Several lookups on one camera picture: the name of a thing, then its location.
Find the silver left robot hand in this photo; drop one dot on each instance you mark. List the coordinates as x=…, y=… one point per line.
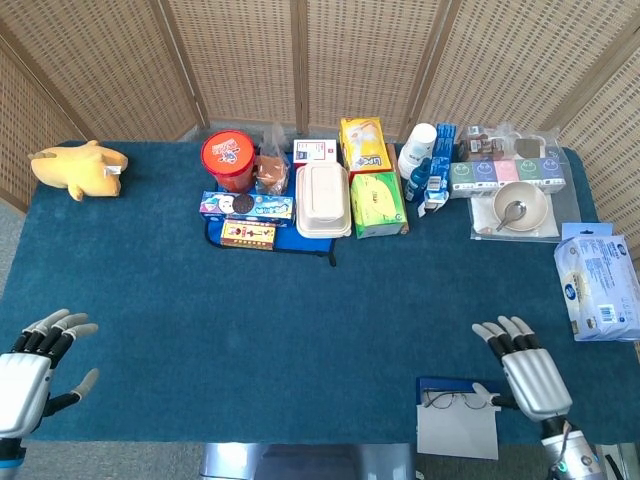
x=22, y=390

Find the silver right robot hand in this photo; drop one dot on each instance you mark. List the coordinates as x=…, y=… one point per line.
x=537, y=382

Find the blue glasses case white lining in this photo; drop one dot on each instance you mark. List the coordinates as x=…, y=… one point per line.
x=455, y=435

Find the thin wire eyeglasses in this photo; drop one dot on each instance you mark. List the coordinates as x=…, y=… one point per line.
x=440, y=400

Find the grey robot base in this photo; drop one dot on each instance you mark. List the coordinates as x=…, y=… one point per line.
x=300, y=462

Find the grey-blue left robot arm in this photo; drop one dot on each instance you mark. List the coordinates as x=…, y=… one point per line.
x=10, y=455

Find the white plastic object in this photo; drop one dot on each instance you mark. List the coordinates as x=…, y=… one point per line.
x=617, y=457

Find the large blue white wipes pack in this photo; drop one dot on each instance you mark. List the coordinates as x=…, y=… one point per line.
x=595, y=285

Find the grey spoon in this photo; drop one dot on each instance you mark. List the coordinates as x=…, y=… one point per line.
x=515, y=210

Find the clear zip bag white cloth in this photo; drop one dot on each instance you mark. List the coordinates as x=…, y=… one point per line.
x=482, y=215

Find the beige bowl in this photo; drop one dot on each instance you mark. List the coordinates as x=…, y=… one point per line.
x=530, y=200

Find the blue carpet table cover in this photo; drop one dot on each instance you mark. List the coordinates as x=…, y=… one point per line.
x=200, y=325

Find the row of small boxes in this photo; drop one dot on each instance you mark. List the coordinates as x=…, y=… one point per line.
x=505, y=172

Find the yellow plush toy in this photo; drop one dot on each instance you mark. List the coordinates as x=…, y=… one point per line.
x=85, y=170

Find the clear plastic packet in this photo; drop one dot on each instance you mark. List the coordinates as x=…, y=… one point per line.
x=527, y=147

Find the blue spray bottle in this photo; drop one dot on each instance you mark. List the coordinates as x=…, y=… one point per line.
x=417, y=180

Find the blue white open carton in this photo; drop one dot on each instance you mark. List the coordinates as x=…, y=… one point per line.
x=440, y=165

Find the green tissue pack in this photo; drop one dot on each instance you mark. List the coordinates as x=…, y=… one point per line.
x=375, y=205

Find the clear bag brown snacks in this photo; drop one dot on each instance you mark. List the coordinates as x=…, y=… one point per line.
x=480, y=147

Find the white bottle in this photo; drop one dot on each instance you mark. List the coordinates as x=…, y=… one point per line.
x=417, y=145

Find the small yellow red box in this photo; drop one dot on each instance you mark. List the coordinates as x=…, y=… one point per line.
x=247, y=235

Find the blue flat tray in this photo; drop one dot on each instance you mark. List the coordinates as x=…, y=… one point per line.
x=300, y=245

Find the beige lidded lunch box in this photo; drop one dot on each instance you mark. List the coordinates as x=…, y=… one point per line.
x=322, y=200

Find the yellow tea box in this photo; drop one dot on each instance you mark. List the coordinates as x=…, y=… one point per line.
x=362, y=145

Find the blue cookie box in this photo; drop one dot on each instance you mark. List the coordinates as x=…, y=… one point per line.
x=260, y=207

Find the red snack tub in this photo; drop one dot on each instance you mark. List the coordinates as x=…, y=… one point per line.
x=227, y=155

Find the small white red box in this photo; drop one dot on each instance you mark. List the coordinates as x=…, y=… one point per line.
x=315, y=150

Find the clear bag of pastries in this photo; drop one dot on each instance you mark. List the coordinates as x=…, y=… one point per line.
x=272, y=172

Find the woven wicker folding screen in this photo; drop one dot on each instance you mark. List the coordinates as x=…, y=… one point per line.
x=350, y=50

